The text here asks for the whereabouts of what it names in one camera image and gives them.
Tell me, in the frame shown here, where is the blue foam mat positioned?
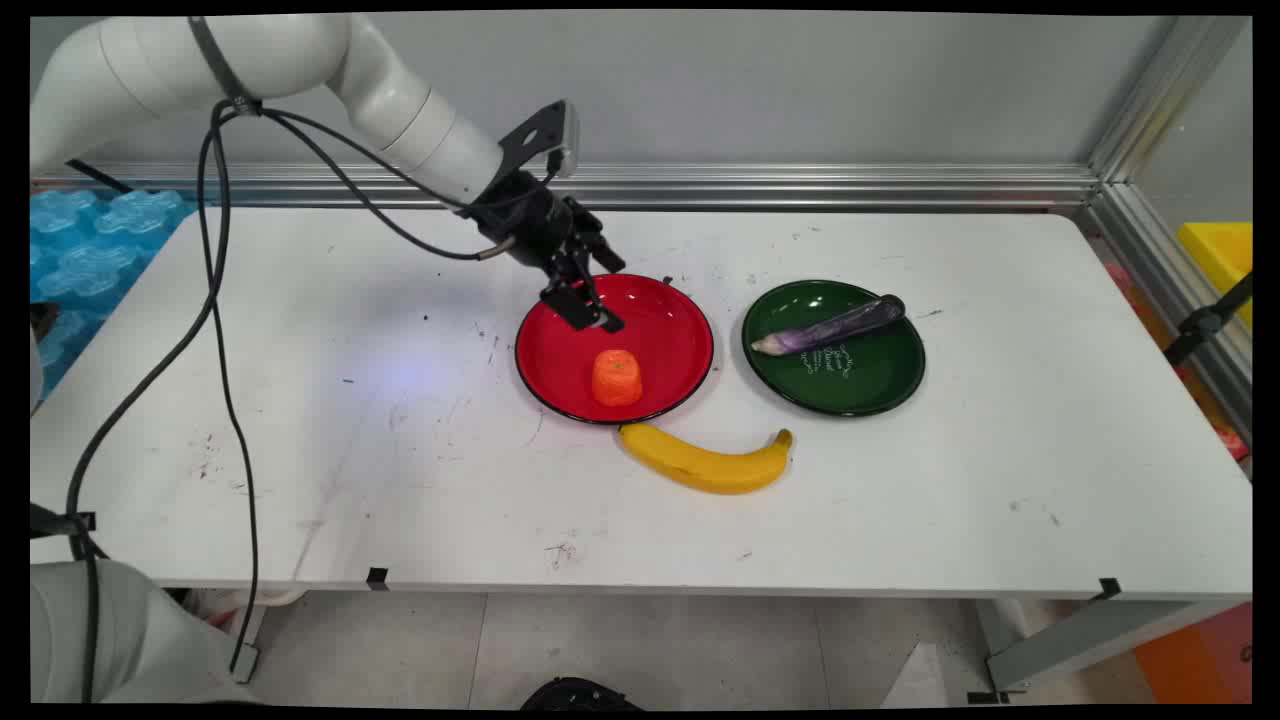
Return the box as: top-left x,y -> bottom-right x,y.
30,188 -> 199,401

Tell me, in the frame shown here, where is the white table leg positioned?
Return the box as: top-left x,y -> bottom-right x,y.
205,590 -> 307,686

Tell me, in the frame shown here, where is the black thin rod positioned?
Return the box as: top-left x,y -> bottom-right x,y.
65,158 -> 134,195

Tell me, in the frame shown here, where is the side aluminium frame rail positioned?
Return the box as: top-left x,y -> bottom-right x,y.
1078,183 -> 1253,443

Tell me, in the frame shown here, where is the black round object on floor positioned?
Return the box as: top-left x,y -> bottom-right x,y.
520,677 -> 643,712

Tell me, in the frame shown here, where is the purple toy eggplant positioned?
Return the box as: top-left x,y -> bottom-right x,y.
750,294 -> 907,357

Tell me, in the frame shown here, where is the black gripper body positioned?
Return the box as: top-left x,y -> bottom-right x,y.
468,172 -> 593,273

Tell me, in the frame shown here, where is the short black camera cable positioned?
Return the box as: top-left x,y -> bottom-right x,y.
260,104 -> 561,214

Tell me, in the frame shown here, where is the orange toy fruit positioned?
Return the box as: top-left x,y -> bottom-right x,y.
591,349 -> 644,408

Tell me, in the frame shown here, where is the black cable with metal plug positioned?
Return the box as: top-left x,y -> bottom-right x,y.
258,106 -> 517,263

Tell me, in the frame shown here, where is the upright aluminium frame post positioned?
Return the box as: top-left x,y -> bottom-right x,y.
1088,15 -> 1252,186

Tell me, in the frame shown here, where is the thick black cable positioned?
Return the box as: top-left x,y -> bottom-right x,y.
65,100 -> 227,703

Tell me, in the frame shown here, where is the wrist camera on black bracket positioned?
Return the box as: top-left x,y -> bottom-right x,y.
498,100 -> 582,183

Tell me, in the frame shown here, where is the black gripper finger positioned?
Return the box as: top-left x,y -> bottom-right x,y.
540,256 -> 604,333
574,205 -> 628,336

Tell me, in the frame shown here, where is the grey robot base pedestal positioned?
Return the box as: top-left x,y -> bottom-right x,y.
30,560 -> 263,705

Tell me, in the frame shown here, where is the black cable clamp bracket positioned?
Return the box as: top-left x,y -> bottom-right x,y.
30,502 -> 99,542

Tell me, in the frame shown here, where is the thin long black cable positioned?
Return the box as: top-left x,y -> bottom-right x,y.
208,100 -> 263,683

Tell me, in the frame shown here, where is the green round plate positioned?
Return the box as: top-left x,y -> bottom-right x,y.
741,278 -> 927,417

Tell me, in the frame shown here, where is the orange box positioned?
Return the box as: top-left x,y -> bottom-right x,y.
1132,602 -> 1253,705

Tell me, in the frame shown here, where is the grey metal table leg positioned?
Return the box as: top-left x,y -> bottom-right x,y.
968,598 -> 1243,704

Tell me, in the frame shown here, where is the yellow toy banana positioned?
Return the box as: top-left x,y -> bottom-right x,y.
618,421 -> 794,496

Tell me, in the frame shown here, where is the black strap on arm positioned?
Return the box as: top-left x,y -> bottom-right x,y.
187,16 -> 264,114

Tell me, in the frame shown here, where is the horizontal aluminium frame rail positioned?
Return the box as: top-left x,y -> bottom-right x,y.
30,162 -> 1101,212

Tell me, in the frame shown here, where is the red round plate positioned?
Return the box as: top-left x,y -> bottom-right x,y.
514,272 -> 715,426

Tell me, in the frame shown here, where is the yellow plastic box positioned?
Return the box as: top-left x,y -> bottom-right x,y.
1176,222 -> 1253,331

